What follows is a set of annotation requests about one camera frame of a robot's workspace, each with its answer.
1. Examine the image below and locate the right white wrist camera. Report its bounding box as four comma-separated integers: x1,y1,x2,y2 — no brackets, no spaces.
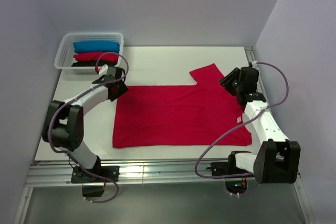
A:
248,60,260,71

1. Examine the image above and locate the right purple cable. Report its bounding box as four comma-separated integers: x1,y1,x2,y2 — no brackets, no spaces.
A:
194,61,290,198

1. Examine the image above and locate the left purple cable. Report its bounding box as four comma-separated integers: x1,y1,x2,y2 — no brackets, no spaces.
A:
48,52,129,204

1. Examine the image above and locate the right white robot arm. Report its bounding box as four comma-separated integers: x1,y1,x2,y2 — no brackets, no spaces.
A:
219,66,301,184

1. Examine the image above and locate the rolled red t shirt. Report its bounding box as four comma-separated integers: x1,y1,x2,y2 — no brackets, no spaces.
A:
73,51,119,62

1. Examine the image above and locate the purple cable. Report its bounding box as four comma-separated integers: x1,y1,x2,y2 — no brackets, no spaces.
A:
48,52,129,204
194,61,290,198

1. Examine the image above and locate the rolled black t shirt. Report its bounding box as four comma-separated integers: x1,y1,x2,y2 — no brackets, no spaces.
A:
71,60,117,67

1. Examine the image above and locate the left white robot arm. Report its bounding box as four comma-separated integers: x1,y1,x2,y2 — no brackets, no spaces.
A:
42,65,128,182

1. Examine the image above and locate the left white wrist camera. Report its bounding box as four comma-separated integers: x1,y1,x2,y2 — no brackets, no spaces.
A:
94,65,109,76

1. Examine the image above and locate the rolled blue t shirt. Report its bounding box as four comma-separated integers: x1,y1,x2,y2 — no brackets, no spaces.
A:
73,40,120,54

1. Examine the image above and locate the white perforated plastic basket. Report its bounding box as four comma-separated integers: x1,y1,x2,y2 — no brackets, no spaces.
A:
54,31,124,74

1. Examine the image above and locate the aluminium front rail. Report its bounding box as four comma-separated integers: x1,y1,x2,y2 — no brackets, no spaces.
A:
24,160,215,187

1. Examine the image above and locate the aluminium side rail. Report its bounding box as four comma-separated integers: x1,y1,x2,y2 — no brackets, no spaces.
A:
244,46,286,158

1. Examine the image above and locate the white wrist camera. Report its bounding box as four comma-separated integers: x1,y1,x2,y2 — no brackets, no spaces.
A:
248,60,260,71
94,65,109,76

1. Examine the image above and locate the red t shirt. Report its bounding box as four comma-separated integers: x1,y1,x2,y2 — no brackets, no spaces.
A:
112,64,243,148
73,51,119,62

